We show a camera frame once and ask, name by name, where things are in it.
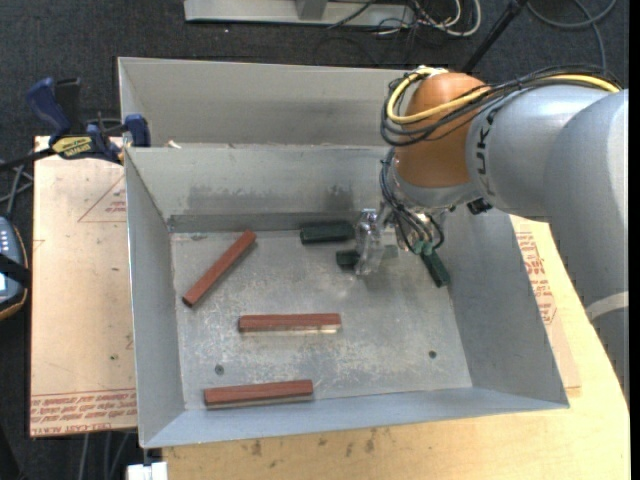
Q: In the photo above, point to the black cylinder on white bracket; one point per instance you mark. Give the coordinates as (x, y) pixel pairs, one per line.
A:
(479, 206)

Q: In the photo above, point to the red-brown flat block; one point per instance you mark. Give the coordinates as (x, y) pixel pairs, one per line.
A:
(257, 393)
(290, 322)
(220, 268)

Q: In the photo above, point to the brown cardboard board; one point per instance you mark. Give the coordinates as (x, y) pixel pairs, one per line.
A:
(80, 278)

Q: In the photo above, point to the grey metal bin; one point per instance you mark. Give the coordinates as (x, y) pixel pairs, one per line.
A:
(320, 348)

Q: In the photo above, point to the dark green flat block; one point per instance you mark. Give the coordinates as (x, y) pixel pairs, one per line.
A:
(346, 259)
(326, 231)
(437, 269)

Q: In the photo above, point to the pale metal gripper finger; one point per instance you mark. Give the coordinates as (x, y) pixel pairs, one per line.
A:
(363, 248)
(376, 248)

